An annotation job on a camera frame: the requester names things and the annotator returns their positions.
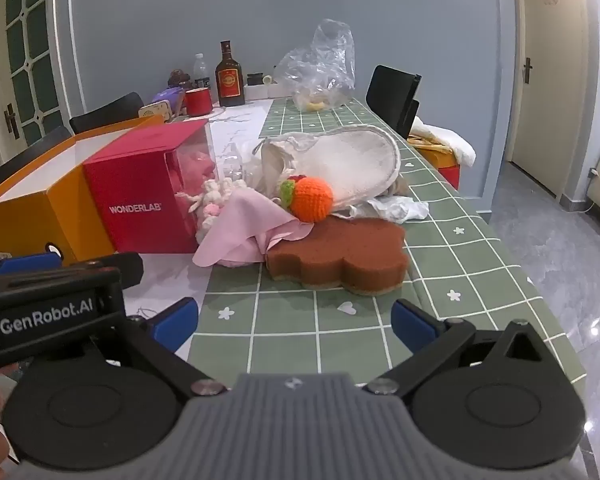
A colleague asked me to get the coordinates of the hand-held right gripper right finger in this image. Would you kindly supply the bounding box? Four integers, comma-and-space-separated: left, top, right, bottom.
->
362, 299, 556, 400

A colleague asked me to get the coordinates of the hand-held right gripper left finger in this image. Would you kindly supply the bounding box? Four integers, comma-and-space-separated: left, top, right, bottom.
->
125, 297, 227, 403

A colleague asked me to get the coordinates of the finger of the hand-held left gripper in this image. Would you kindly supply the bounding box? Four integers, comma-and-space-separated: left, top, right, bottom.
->
62, 252, 145, 291
0, 251, 63, 277

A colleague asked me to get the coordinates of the white terry cloth mitt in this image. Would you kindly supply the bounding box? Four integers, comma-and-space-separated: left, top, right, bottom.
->
252, 125, 402, 211

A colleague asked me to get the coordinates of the orange cardboard box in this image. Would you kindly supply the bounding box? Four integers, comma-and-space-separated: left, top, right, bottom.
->
0, 114, 168, 267

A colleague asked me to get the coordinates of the green checkered tablecloth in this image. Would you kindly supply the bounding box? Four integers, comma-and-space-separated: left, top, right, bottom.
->
185, 97, 588, 397

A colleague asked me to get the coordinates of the red box with clear side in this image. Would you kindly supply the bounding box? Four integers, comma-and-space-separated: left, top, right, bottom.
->
82, 119, 218, 256

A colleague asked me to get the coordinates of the brown flower-shaped sponge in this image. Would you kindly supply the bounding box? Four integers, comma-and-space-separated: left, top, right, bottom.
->
265, 216, 410, 296

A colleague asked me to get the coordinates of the pink cloth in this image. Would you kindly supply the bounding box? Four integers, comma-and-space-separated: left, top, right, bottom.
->
192, 191, 313, 268

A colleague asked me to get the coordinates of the white pink crocheted toy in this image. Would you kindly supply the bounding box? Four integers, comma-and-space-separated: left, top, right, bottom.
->
176, 177, 247, 242

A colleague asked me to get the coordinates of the pile of pink round pouches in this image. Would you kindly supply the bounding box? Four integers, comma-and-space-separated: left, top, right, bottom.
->
167, 144, 218, 207

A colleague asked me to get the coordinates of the small clear plastic bottle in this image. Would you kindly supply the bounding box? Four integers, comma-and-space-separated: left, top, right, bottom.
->
215, 142, 261, 187

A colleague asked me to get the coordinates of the orange crocheted tangerine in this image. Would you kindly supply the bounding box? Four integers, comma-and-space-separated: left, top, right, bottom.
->
279, 175, 335, 222

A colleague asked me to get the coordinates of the small wooden speaker box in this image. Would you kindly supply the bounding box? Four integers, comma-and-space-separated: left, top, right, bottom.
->
138, 100, 174, 124

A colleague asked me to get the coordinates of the white towel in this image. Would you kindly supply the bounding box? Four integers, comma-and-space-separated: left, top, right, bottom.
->
409, 116, 477, 167

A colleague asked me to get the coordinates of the purple toy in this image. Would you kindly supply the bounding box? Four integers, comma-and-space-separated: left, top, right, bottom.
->
151, 86, 186, 107

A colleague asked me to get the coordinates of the red mug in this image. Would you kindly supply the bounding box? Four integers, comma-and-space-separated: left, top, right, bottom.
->
184, 88, 214, 117

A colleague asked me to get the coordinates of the glass-paned door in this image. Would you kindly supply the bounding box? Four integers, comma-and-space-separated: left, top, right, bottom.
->
0, 0, 70, 161

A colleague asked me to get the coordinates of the clear water bottle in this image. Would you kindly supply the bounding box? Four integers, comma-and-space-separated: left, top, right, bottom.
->
192, 53, 211, 91

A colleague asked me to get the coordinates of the brown liquor bottle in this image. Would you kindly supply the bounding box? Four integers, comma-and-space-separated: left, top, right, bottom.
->
215, 40, 244, 107

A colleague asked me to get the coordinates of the white box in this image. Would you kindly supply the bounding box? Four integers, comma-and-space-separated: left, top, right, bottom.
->
243, 82, 282, 101

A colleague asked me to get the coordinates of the clear plastic bag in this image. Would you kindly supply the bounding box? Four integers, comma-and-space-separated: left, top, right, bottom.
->
275, 19, 356, 113

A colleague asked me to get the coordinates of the cream door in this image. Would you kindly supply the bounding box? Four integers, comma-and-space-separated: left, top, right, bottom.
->
510, 0, 600, 202

